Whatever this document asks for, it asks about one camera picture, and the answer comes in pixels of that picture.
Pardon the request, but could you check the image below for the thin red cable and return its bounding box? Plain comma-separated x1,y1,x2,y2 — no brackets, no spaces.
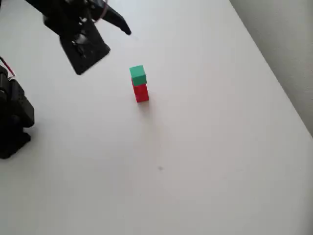
0,55,16,79

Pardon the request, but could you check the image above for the green cube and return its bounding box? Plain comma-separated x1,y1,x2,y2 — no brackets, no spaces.
129,64,148,86

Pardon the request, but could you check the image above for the red block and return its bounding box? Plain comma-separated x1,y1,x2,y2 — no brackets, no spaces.
134,92,150,103
132,82,149,94

